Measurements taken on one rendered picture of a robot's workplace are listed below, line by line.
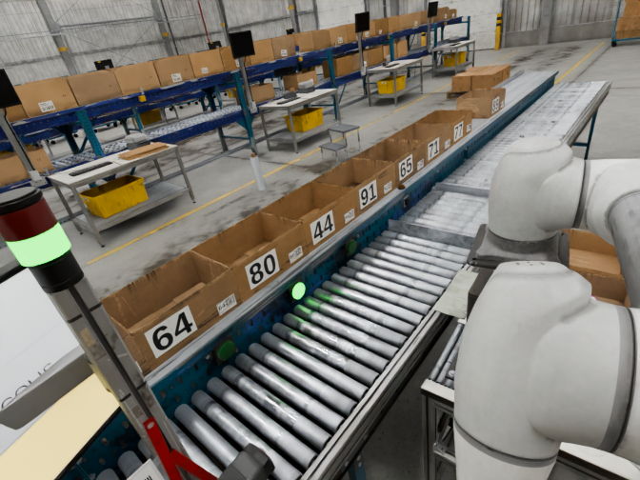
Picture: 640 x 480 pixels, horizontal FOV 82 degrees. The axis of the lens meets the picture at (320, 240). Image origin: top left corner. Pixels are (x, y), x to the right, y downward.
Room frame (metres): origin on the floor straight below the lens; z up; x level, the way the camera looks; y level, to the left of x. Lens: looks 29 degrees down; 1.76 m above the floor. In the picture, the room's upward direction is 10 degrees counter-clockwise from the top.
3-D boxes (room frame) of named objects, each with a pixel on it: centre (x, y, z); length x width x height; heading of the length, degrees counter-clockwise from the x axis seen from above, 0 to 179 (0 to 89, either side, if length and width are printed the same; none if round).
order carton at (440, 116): (2.79, -1.08, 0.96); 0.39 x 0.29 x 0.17; 135
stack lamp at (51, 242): (0.38, 0.31, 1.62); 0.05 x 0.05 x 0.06
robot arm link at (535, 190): (0.77, -0.51, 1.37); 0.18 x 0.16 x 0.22; 55
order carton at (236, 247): (1.41, 0.30, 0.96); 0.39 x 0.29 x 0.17; 135
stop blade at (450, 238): (1.62, -0.55, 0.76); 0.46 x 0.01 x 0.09; 45
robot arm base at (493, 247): (0.79, -0.51, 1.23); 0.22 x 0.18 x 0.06; 145
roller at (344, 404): (0.91, 0.16, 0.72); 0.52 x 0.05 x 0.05; 45
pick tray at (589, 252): (1.21, -0.98, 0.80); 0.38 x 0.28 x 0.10; 47
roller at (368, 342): (1.09, -0.02, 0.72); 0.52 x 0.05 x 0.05; 45
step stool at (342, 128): (5.55, -0.55, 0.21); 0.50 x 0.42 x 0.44; 120
